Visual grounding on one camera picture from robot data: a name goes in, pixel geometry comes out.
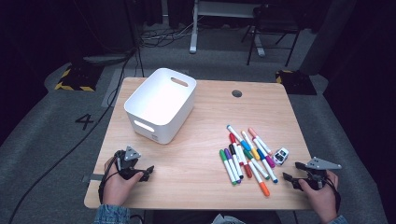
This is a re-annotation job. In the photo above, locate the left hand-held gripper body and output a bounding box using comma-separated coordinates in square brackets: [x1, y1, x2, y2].
[113, 145, 148, 182]

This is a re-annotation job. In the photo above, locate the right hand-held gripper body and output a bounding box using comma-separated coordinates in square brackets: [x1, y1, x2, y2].
[300, 157, 343, 190]

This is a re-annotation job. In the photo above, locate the orange capped marker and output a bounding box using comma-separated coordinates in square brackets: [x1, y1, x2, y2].
[247, 160, 271, 198]

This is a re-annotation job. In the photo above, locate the dark blue capped marker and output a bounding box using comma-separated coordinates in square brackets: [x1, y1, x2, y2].
[257, 148, 279, 184]

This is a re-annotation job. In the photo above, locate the pile of coloured markers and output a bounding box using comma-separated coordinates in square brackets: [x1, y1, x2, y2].
[219, 124, 279, 198]

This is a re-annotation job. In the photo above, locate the dark red capped marker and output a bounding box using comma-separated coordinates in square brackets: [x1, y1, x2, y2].
[236, 143, 253, 179]

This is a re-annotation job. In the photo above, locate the yellow capped marker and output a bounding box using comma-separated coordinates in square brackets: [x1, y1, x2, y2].
[241, 130, 261, 161]

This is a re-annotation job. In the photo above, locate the dark green capped marker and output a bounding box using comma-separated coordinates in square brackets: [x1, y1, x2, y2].
[242, 148, 271, 181]

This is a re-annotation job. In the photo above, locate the light blue capped marker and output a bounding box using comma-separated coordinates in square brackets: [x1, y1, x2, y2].
[226, 124, 252, 152]

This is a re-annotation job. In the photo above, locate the salmon capped marker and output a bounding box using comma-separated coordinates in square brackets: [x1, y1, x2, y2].
[247, 127, 274, 156]

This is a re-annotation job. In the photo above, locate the black capped marker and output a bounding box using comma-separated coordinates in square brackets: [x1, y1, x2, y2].
[228, 143, 246, 180]

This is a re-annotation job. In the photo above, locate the purple capped marker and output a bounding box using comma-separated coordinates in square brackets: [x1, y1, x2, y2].
[223, 147, 243, 184]

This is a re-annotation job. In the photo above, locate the white plastic storage bin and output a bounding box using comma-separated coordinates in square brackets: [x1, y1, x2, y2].
[123, 67, 198, 145]

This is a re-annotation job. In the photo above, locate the bright red capped marker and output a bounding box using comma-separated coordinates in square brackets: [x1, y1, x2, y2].
[229, 133, 246, 167]

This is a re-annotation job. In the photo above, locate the light green capped marker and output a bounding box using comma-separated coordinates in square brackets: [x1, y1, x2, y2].
[219, 148, 238, 187]

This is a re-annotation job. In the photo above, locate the person's left hand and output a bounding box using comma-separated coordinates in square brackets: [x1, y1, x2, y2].
[102, 157, 145, 207]

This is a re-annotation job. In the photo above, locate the person's right hand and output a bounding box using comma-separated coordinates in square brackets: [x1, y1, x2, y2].
[298, 170, 340, 224]

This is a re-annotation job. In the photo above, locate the white toy car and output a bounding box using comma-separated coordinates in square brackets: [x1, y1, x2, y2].
[272, 147, 290, 166]

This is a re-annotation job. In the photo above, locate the grey tape strip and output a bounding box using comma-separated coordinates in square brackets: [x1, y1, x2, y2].
[82, 173, 105, 183]

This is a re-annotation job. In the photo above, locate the person's light clothing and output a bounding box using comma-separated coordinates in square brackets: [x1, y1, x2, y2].
[212, 213, 247, 224]

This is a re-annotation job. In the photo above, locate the black base with yellow stripes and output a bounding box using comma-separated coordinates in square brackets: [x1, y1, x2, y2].
[54, 63, 105, 92]
[275, 69, 318, 96]

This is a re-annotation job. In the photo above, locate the grey stand base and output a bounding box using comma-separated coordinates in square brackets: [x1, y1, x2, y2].
[82, 53, 129, 66]

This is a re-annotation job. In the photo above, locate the black stand pole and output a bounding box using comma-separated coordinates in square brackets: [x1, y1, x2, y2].
[123, 0, 146, 78]

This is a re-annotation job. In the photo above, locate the black metal chair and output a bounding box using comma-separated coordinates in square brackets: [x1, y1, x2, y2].
[241, 3, 303, 68]

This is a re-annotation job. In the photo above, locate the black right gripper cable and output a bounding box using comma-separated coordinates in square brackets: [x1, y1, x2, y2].
[325, 174, 343, 214]

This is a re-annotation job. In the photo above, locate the long black floor cable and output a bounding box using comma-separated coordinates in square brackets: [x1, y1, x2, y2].
[7, 46, 139, 224]

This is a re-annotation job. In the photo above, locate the bundle of floor cables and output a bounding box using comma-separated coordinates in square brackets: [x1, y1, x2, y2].
[139, 18, 194, 49]

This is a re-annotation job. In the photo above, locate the white desk frame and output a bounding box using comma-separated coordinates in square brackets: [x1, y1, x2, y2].
[189, 0, 267, 58]

